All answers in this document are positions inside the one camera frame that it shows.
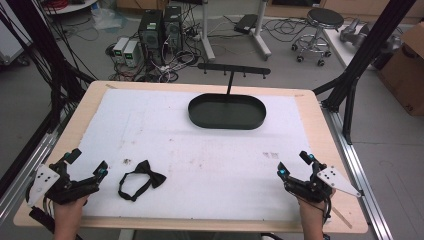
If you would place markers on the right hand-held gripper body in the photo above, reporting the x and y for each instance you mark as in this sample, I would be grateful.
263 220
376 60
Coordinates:
315 190

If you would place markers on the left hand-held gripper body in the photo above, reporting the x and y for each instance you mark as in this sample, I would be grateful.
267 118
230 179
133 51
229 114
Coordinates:
66 191

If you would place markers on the black bow tie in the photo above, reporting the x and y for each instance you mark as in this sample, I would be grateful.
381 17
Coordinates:
146 178

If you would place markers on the black tray stand with hooks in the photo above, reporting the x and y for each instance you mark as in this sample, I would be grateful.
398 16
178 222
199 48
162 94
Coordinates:
226 111

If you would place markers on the person's left hand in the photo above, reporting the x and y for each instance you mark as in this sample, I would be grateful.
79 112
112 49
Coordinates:
70 210

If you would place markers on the person's right hand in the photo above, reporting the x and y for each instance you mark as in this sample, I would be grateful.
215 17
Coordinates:
311 211

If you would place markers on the white table mat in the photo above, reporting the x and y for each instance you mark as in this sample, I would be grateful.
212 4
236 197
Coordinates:
193 156

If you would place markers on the white low platform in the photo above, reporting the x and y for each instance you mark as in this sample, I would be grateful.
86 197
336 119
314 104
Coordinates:
336 46

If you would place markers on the white power supply unit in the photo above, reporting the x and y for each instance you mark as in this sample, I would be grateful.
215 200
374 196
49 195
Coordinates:
131 53
120 46

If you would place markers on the brown cardboard box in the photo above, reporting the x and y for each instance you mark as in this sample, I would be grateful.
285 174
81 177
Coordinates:
405 73

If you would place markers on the white desk leg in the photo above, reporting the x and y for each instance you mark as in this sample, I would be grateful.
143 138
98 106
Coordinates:
260 33
207 33

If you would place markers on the black round rolling stool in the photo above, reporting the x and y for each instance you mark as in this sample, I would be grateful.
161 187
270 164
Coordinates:
325 18

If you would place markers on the clear plastic bag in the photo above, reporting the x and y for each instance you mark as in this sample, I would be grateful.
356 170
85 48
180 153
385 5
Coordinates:
108 18

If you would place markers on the black computer tower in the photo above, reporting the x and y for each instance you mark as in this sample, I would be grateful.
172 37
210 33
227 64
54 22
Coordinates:
173 28
150 36

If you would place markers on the black flat box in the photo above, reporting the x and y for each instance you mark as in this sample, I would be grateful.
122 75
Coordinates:
246 24

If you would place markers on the white round table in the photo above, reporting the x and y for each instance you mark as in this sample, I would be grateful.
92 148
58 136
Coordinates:
71 6

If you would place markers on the aluminium rail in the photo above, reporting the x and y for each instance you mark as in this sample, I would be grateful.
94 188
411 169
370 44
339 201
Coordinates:
30 166
360 173

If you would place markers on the black frame strut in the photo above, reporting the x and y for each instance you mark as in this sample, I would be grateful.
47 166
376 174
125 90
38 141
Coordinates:
370 50

